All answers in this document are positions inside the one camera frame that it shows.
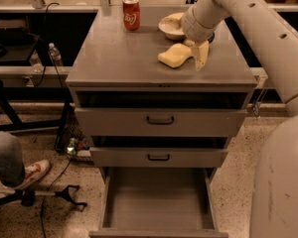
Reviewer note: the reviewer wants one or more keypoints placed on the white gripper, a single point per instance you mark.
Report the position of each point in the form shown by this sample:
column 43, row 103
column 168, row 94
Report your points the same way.
column 198, row 29

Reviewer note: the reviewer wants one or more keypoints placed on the yellow sponge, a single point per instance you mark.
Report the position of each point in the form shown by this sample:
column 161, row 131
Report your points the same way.
column 175, row 56

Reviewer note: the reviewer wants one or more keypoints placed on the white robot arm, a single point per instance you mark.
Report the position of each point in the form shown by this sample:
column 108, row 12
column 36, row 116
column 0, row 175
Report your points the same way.
column 274, row 210

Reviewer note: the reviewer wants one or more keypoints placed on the grey metal drawer cabinet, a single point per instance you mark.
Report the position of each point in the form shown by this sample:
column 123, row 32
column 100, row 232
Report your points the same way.
column 120, row 69

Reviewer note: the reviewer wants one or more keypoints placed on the grey top drawer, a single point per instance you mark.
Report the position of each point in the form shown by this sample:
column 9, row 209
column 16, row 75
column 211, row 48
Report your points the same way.
column 159, row 122

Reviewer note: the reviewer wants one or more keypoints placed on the grey middle drawer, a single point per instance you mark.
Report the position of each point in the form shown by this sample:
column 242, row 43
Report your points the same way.
column 158, row 157

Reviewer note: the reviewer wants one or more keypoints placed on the grey open bottom drawer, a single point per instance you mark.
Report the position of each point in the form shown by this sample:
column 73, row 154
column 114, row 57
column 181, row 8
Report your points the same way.
column 157, row 203

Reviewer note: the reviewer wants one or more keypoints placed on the white bowl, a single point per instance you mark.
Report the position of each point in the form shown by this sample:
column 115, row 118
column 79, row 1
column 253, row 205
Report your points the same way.
column 172, row 34

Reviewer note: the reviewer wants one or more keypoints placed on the red soda can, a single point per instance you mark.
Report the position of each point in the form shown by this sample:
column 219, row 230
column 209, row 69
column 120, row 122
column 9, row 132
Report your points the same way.
column 131, row 14

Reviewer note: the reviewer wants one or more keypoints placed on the clear water bottle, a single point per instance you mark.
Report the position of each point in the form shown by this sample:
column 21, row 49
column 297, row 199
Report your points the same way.
column 55, row 55

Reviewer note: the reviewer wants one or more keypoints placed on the green glass bottle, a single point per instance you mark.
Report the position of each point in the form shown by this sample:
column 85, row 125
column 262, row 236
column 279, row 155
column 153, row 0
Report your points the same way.
column 72, row 147

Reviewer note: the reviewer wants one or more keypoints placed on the white and red sneaker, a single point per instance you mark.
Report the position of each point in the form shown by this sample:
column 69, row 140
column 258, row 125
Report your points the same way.
column 33, row 173

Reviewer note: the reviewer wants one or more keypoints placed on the grey trouser leg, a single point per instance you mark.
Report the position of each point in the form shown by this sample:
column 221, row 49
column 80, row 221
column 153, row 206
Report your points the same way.
column 12, row 171

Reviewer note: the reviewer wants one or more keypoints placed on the black table frame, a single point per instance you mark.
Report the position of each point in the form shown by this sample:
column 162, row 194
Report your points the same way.
column 38, row 99

